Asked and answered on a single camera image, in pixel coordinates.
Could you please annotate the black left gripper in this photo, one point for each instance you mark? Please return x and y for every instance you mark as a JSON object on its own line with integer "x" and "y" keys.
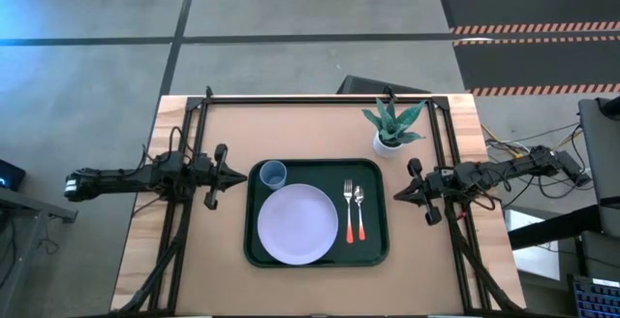
{"x": 213, "y": 175}

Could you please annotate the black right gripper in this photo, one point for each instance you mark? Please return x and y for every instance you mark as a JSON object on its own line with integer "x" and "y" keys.
{"x": 436, "y": 184}

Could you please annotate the blue plastic cup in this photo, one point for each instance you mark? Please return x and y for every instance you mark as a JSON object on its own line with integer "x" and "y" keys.
{"x": 273, "y": 175}

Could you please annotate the pale blue round plate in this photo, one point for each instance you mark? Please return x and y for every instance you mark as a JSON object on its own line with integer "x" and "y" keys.
{"x": 298, "y": 226}

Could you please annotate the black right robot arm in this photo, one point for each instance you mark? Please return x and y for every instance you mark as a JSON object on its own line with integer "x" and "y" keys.
{"x": 513, "y": 165}

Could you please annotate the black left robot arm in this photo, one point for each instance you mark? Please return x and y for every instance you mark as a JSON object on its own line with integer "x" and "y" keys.
{"x": 121, "y": 178}

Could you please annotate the dark green plastic tray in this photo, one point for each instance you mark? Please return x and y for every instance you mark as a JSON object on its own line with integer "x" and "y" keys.
{"x": 373, "y": 255}

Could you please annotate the green plant in white pot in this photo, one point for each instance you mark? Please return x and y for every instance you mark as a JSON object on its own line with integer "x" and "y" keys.
{"x": 390, "y": 131}

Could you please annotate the white box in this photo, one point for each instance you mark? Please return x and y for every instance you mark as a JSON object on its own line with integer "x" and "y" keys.
{"x": 533, "y": 255}

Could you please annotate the black desk beam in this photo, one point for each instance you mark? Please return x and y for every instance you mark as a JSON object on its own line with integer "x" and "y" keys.
{"x": 552, "y": 228}

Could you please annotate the black mat with orange stripes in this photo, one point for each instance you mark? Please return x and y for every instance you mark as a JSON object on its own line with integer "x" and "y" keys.
{"x": 528, "y": 5}
{"x": 537, "y": 63}

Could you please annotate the grey desk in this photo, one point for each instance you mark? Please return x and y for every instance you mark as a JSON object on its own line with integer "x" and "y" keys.
{"x": 24, "y": 211}

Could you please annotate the backlit keyboard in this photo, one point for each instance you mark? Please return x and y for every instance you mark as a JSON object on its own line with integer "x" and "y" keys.
{"x": 598, "y": 301}

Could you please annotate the black device with blue light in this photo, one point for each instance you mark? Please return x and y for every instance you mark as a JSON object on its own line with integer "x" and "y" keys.
{"x": 10, "y": 175}

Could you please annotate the black aluminium table frame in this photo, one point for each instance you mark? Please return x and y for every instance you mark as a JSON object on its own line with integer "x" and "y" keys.
{"x": 315, "y": 100}

